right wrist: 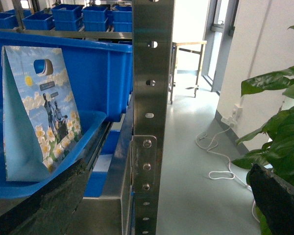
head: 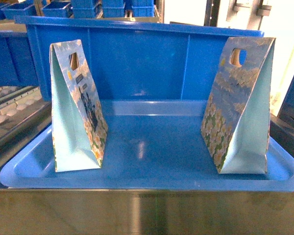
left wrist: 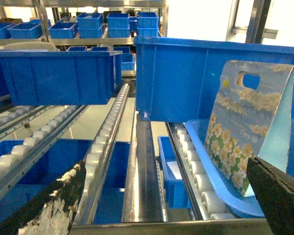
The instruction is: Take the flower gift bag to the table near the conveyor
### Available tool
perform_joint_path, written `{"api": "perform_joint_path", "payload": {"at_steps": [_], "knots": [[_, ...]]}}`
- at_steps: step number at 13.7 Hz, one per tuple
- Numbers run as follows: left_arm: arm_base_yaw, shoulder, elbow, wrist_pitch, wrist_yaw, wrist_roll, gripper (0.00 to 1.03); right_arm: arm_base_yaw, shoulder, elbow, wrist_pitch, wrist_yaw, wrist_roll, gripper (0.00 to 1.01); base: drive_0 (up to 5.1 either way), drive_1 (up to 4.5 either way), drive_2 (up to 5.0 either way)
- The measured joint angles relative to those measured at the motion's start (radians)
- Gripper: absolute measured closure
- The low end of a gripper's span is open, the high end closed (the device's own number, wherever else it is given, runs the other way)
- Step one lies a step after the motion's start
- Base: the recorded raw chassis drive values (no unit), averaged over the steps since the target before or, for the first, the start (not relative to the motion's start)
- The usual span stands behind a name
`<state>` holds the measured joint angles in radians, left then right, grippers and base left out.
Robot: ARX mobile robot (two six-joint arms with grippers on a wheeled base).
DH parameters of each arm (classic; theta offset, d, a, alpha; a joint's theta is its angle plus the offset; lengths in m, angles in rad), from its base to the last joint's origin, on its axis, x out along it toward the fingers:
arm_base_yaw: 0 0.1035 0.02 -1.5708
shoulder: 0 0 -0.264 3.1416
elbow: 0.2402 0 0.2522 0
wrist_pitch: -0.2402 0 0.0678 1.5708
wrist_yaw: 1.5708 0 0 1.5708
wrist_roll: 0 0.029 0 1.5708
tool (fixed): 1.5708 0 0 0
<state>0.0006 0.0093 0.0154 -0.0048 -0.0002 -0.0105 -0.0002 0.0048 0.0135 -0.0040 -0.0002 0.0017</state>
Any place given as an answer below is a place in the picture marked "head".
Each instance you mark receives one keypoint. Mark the flower gift bag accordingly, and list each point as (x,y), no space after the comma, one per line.
(236,122)
(79,129)

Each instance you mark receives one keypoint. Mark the roller conveyor track left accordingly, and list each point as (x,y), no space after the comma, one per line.
(15,99)

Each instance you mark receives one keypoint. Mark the blue plastic tray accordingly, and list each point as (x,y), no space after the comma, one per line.
(150,145)

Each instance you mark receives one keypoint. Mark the large blue crate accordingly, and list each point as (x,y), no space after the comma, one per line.
(132,60)

